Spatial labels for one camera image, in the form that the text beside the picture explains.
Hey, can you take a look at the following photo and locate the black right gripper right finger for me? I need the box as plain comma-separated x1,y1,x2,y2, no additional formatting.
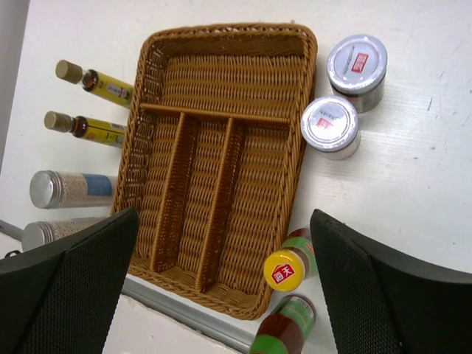
310,209,471,353

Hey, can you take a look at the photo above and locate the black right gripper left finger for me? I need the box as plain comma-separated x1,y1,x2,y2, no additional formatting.
1,208,139,353

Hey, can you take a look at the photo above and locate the silver-lid spice jar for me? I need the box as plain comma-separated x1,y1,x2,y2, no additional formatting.
29,170,117,209
21,218,104,251

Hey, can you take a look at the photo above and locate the yellow-cap red sauce bottle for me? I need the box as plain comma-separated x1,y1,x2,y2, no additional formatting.
263,227,318,292

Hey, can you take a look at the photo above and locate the yellow-label cork bottle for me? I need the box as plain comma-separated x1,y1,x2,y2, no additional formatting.
44,111,126,148
55,60,133,108

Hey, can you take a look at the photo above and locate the dark silver-lid sauce jar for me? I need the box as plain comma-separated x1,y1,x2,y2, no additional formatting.
326,34,388,114

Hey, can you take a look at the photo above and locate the brown wicker divided basket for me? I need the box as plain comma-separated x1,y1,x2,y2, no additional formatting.
111,23,318,320

